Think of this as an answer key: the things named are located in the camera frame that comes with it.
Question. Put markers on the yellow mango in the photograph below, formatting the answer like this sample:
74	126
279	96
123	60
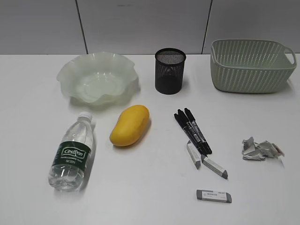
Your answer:
130	126

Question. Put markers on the black marker pen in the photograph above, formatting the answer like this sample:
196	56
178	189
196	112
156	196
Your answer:
197	137
197	129
188	133

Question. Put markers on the grey white eraser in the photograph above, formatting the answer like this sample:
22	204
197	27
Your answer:
213	196
194	154
214	167

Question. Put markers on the clear water bottle green label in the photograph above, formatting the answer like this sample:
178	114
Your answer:
73	153

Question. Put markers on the waste paper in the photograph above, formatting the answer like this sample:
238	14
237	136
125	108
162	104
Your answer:
252	150

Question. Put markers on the black mesh pen holder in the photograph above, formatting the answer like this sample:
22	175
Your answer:
169	69

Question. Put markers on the frosted green wavy glass plate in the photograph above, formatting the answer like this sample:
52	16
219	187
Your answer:
97	78

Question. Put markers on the light green plastic basket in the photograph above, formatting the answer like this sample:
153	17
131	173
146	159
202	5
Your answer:
250	66

